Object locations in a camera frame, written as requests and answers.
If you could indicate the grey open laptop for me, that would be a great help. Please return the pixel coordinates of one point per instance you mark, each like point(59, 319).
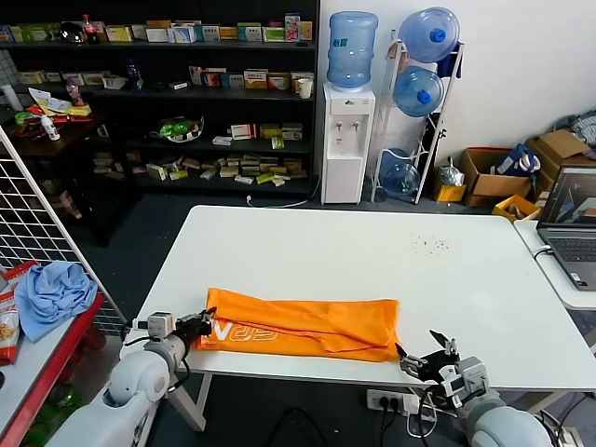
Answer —
point(570, 242)

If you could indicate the small white side table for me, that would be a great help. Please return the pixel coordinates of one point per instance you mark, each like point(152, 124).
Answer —
point(559, 298)

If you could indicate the blue drink bottle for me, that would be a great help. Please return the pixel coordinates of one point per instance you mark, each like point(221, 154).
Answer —
point(134, 77)

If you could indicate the cola bottle red cap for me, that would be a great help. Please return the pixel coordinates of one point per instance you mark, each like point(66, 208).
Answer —
point(90, 30)

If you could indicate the white paper roll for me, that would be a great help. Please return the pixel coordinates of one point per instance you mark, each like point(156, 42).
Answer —
point(9, 97)

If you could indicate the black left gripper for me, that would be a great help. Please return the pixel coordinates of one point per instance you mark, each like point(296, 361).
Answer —
point(191, 328)

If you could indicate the row of green boxes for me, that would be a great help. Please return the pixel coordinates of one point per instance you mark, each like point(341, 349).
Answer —
point(41, 33)

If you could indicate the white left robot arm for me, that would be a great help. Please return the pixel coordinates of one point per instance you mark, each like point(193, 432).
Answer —
point(121, 386)

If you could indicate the yellow plastic bin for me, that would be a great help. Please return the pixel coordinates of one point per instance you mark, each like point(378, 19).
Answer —
point(508, 202)

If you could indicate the orange yellow carton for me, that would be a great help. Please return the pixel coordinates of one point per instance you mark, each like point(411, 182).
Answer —
point(452, 193)

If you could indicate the white floor power strip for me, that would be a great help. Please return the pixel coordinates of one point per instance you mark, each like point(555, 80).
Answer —
point(569, 435)

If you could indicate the orange t-shirt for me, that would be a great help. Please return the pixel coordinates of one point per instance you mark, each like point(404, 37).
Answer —
point(316, 321)

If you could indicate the yellow orange medicine box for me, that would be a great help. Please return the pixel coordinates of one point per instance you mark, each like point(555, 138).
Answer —
point(256, 80)

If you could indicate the tan cardboard box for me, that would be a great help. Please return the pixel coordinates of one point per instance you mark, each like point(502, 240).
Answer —
point(559, 144)

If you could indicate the light blue crumpled cloth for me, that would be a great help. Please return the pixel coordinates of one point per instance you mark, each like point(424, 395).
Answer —
point(53, 298)

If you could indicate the orange snack bag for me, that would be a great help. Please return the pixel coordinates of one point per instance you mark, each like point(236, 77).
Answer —
point(7, 335)

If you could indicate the orange green medicine box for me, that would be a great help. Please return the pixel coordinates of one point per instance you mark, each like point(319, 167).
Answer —
point(279, 82)

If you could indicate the small white bottle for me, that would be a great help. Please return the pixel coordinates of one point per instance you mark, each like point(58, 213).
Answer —
point(51, 129)

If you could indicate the white paper cup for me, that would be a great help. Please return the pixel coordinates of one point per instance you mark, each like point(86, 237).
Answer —
point(305, 88)

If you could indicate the tall pink carton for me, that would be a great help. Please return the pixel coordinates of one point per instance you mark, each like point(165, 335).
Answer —
point(293, 27)

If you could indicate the yellow and white papers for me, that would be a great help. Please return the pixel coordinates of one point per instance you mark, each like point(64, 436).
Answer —
point(57, 106)

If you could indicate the blue water jug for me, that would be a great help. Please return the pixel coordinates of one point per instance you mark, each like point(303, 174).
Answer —
point(398, 174)
point(351, 51)
point(416, 90)
point(428, 35)

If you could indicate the pile of striped clothes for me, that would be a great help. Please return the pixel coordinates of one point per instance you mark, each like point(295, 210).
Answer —
point(580, 125)

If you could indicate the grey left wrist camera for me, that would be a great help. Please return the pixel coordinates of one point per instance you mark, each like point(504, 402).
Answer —
point(158, 323)

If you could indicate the white metal jug rack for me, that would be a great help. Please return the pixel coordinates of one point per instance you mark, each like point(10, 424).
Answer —
point(432, 153)

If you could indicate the purple drink bottle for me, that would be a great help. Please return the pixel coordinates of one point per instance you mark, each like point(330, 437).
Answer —
point(74, 93)

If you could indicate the green plastic bottle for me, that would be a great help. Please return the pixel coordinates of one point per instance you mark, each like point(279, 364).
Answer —
point(67, 400)

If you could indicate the blue white medicine box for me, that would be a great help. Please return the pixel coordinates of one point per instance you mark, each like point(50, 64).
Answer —
point(184, 34)

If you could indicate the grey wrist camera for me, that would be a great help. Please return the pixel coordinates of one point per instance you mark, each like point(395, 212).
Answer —
point(158, 323)
point(468, 375)

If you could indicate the black shelving unit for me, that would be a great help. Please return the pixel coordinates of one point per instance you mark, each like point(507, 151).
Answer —
point(139, 116)

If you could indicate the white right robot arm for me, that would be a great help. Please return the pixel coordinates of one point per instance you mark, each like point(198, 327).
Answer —
point(503, 419)

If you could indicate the large white table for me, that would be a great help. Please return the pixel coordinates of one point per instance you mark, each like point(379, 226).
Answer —
point(419, 261)

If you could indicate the yellow white medicine box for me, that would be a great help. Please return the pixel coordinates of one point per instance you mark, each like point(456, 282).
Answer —
point(295, 77)
point(119, 33)

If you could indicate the silvery crumpled bag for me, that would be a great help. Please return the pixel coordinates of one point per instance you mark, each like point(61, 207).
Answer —
point(451, 174)

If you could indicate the shiny black bowl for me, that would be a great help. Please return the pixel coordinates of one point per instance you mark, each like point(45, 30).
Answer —
point(72, 33)

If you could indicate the bowl of green packets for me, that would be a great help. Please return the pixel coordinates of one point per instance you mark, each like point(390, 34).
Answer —
point(179, 129)

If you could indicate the white water dispenser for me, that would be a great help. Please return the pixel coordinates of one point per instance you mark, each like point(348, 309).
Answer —
point(343, 158)

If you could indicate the blue and white bag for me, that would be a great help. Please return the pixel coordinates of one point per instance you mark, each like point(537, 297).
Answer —
point(513, 160)

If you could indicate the dark wooden table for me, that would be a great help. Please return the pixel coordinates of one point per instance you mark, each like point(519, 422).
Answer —
point(70, 144)

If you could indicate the orange white medicine box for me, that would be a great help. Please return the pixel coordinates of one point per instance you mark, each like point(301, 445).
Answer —
point(214, 79)

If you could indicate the flat white medicine box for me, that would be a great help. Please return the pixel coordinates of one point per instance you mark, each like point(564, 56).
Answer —
point(223, 141)
point(245, 180)

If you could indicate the open white carton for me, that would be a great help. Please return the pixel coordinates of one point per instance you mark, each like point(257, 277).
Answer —
point(115, 82)

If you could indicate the green yellow medicine box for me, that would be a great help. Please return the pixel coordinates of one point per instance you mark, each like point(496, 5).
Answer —
point(271, 131)

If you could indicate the red and white snack bag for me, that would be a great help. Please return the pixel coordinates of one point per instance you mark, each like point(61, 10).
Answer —
point(16, 274)

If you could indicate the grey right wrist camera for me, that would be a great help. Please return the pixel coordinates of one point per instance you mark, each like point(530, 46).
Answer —
point(468, 375)

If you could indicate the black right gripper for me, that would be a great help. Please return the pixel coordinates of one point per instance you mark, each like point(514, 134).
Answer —
point(433, 365)

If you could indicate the dark blue hanging cloth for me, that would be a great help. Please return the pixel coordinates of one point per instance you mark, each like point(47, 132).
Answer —
point(451, 60)

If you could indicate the small green medicine box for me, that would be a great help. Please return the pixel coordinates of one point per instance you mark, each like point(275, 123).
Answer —
point(278, 143)

